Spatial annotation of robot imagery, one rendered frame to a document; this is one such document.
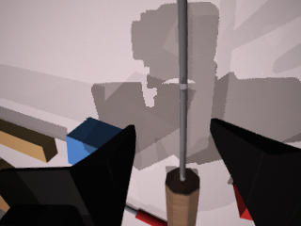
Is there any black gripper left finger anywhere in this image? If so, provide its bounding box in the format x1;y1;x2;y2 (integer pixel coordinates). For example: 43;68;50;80
0;124;136;226

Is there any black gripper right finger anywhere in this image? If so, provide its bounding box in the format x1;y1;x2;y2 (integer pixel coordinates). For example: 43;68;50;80
210;119;301;226

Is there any brown wooden-handled tool with grey metal shaft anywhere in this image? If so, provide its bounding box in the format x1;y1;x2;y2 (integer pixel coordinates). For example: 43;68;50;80
166;0;200;226

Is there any blue cube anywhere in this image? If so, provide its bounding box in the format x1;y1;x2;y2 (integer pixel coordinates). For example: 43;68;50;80
66;117;123;165

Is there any red cube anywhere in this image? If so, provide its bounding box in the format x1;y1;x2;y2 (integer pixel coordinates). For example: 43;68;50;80
232;182;252;220

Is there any red cylinder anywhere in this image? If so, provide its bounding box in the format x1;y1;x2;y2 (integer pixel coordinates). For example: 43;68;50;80
124;204;167;226

